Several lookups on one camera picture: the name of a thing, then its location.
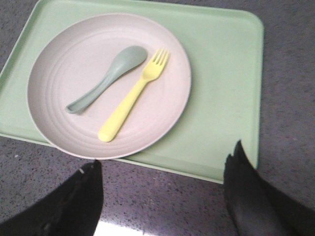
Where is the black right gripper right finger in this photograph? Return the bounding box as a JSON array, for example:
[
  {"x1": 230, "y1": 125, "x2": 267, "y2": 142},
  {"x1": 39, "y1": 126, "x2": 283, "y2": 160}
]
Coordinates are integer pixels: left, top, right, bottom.
[{"x1": 223, "y1": 141, "x2": 315, "y2": 236}]

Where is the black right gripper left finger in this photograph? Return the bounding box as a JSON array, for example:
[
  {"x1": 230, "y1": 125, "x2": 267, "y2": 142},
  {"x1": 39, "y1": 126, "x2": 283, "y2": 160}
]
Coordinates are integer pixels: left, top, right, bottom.
[{"x1": 0, "y1": 160, "x2": 103, "y2": 236}]

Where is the beige round plate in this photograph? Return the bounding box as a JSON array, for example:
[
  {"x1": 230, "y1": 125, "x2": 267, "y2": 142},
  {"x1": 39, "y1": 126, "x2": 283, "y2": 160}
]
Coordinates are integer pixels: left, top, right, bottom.
[{"x1": 26, "y1": 12, "x2": 192, "y2": 160}]

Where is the yellow plastic fork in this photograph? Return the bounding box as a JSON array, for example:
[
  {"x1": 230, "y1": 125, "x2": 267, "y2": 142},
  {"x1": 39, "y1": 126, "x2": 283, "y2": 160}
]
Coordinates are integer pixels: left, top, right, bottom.
[{"x1": 98, "y1": 49, "x2": 170, "y2": 143}]

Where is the mint green spoon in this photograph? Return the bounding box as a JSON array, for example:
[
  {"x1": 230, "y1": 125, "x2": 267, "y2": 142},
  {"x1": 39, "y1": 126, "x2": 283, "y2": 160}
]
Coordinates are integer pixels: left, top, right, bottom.
[{"x1": 65, "y1": 46, "x2": 148, "y2": 114}]

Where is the light green tray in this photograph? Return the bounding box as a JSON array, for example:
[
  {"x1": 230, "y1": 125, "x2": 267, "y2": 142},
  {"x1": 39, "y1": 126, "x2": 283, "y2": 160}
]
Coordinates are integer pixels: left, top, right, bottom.
[{"x1": 0, "y1": 0, "x2": 263, "y2": 183}]

